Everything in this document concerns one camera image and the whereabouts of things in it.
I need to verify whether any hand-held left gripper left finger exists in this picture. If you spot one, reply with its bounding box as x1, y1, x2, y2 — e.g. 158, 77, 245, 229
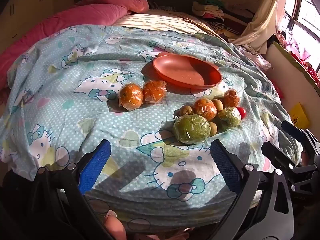
27, 139, 118, 240

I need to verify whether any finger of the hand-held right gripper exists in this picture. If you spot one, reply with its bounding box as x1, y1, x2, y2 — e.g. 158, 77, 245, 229
281, 120, 320, 156
261, 141, 320, 193

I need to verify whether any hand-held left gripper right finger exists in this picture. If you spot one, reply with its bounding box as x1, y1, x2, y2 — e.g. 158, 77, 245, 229
209, 139, 295, 240

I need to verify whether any small green citrus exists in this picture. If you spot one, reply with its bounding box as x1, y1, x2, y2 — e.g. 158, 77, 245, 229
217, 107, 242, 128

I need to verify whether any large green citrus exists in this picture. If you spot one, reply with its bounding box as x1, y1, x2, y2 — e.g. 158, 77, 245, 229
173, 114, 211, 145

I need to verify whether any orange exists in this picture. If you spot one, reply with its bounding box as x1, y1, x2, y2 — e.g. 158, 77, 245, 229
119, 83, 144, 112
142, 80, 167, 104
193, 98, 218, 121
223, 89, 241, 108

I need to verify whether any orange plastic plate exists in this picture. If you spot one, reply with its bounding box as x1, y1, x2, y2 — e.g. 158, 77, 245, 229
153, 53, 222, 90

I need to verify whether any person's left hand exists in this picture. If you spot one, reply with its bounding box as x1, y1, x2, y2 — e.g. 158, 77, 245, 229
104, 209, 127, 240

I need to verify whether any yellow paper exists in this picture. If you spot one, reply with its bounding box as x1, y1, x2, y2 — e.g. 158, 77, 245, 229
290, 102, 310, 127

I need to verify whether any cartoon cat printed blanket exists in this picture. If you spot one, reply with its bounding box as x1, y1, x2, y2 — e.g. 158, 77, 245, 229
0, 25, 303, 233

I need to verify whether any pink cloth heap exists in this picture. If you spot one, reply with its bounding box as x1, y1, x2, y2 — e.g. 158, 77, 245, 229
275, 30, 320, 82

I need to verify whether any pale pink cloth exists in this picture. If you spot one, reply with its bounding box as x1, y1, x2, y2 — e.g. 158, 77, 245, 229
240, 47, 272, 70

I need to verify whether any cream curtain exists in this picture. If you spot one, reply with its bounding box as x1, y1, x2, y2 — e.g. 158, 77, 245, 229
229, 0, 290, 53

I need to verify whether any pile of folded clothes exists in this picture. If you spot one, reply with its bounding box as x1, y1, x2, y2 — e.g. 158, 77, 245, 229
192, 0, 255, 37

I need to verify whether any pink quilt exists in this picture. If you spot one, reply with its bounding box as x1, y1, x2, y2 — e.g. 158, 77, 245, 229
0, 0, 150, 88

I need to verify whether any beige bed sheet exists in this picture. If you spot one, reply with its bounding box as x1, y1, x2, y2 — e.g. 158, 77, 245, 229
114, 9, 225, 40

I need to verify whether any cream wardrobe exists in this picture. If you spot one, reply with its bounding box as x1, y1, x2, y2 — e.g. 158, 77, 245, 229
0, 0, 75, 55

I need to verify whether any window with dark frame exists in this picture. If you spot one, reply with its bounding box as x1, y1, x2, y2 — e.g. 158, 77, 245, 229
282, 0, 320, 80

